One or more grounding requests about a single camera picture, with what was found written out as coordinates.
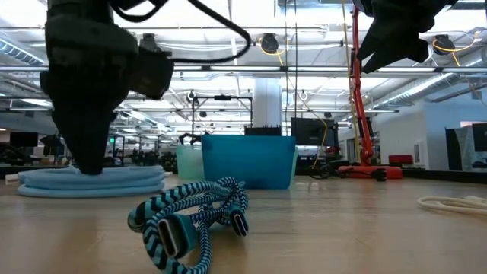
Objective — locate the black background rig frame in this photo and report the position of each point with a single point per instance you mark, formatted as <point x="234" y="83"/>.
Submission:
<point x="222" y="97"/>

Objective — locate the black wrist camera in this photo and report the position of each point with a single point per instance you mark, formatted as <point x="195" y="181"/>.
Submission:
<point x="418" y="50"/>
<point x="152" y="74"/>

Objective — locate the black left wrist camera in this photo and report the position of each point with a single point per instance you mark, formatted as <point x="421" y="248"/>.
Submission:
<point x="152" y="74"/>

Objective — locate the white building column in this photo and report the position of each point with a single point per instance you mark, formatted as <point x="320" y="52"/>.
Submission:
<point x="267" y="102"/>

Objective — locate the red box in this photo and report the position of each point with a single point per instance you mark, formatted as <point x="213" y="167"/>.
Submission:
<point x="400" y="160"/>

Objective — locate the dark background monitor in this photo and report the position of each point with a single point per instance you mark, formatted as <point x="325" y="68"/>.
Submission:
<point x="23" y="139"/>

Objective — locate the black flat device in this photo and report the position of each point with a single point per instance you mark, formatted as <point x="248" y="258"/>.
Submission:
<point x="262" y="131"/>

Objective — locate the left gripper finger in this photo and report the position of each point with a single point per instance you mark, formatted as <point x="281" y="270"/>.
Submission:
<point x="89" y="144"/>

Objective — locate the white wall poster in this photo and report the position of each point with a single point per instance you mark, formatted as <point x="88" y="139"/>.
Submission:
<point x="417" y="152"/>

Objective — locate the black background robot arm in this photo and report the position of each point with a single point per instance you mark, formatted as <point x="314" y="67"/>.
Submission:
<point x="190" y="137"/>

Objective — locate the dark teal plastic bin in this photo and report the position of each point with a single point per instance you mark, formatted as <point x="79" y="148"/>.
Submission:
<point x="247" y="163"/>

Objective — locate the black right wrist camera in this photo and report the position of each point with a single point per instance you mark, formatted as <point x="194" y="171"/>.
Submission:
<point x="418" y="50"/>

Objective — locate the black computer monitor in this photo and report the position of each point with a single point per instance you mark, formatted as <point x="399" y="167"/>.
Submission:
<point x="480" y="137"/>

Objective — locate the light green plastic tray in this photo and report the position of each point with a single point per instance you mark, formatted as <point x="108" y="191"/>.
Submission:
<point x="189" y="163"/>

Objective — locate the black background monitor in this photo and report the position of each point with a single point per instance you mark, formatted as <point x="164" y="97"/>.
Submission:
<point x="312" y="131"/>

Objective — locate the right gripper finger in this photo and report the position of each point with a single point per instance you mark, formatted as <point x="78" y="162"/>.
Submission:
<point x="373" y="38"/>
<point x="390" y="51"/>

